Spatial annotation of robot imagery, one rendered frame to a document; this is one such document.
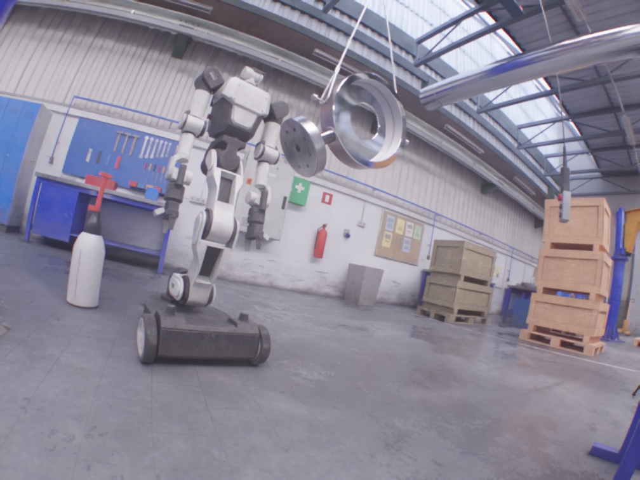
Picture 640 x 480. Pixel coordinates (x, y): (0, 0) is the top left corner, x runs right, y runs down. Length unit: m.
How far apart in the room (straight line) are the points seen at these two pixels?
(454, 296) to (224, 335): 4.24
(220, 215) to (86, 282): 0.94
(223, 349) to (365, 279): 4.10
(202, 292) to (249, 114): 0.89
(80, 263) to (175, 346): 0.86
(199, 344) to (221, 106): 1.10
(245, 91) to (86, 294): 1.41
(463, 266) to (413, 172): 2.62
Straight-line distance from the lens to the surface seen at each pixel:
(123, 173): 4.84
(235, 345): 1.41
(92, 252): 1.91
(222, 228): 1.39
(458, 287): 5.19
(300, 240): 5.23
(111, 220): 4.83
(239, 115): 1.59
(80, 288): 1.94
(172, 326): 1.28
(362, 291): 5.27
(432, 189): 7.32
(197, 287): 1.50
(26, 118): 5.02
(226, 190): 1.51
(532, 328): 4.87
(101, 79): 5.50
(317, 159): 0.94
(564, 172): 1.51
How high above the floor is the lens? 0.54
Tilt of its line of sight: 4 degrees up
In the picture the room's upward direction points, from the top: 12 degrees clockwise
